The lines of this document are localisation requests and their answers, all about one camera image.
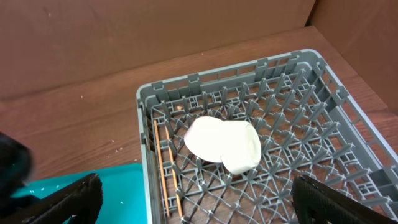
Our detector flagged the teal plastic tray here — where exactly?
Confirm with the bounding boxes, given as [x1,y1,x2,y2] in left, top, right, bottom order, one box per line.
[13,163,147,224]

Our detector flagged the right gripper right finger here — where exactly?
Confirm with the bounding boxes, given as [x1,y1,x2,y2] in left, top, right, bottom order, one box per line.
[291,175,396,224]

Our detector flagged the wooden chopstick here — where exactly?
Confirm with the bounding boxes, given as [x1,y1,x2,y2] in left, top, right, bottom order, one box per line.
[154,120,170,217]
[165,126,183,220]

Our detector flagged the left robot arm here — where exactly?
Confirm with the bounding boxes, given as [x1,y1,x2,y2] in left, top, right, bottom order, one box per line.
[1,133,37,217]

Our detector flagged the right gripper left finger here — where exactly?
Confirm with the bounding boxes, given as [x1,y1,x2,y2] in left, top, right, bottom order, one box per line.
[1,173,103,224]

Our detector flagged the grey dishwasher rack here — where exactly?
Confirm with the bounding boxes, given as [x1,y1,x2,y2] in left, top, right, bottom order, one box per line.
[137,49,397,223]

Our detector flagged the white bowl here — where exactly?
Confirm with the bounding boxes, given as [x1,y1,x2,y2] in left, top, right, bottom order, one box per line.
[220,121,261,175]

